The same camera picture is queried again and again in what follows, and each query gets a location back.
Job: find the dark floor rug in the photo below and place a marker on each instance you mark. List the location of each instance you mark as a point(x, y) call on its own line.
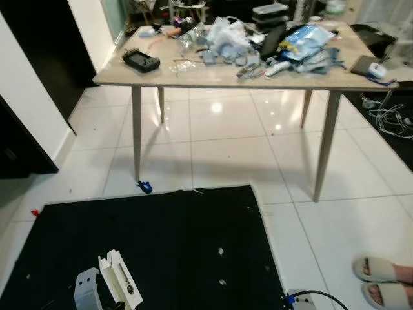
point(397, 152)

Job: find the black low cabinet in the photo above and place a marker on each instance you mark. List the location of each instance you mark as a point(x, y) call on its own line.
point(22, 145)

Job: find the blue plastic package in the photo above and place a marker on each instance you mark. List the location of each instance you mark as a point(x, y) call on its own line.
point(308, 40)

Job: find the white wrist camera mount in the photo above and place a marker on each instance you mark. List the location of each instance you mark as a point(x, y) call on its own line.
point(297, 302)
point(86, 289)

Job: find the small blue floor object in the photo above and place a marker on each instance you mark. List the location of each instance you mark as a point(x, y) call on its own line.
point(146, 187)

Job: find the white plastic bag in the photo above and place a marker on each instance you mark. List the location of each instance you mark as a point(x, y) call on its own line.
point(227, 35)

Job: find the grey blue cloth pile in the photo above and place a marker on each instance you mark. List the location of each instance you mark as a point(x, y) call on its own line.
point(226, 57)

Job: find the white handheld remote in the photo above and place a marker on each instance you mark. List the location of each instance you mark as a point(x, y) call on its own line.
point(277, 68)

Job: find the person's foot in beige slipper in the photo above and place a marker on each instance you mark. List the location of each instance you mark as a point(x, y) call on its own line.
point(377, 268)
point(387, 296)

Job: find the small white blue device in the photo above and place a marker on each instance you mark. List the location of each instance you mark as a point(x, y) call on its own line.
point(377, 72)

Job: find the black stacked food containers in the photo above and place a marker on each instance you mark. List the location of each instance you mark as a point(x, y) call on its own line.
point(270, 13)

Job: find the small red floor scrap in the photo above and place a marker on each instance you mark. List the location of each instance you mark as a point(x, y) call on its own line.
point(35, 211)

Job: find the black floor mat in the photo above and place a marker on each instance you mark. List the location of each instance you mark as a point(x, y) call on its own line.
point(168, 245)

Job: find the black zip pouch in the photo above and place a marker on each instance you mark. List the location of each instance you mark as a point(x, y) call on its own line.
point(141, 61)

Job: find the dark brown notebook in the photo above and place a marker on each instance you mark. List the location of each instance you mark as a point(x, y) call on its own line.
point(360, 64)

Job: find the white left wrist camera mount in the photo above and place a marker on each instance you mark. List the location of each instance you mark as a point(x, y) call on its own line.
point(86, 289)

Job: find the beige wooden table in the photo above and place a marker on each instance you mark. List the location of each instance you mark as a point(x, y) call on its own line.
point(193, 76)

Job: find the small white paper scrap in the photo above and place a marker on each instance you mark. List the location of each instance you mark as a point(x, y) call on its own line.
point(221, 250)
point(221, 282)

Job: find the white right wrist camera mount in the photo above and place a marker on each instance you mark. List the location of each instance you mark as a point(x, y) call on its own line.
point(297, 302)

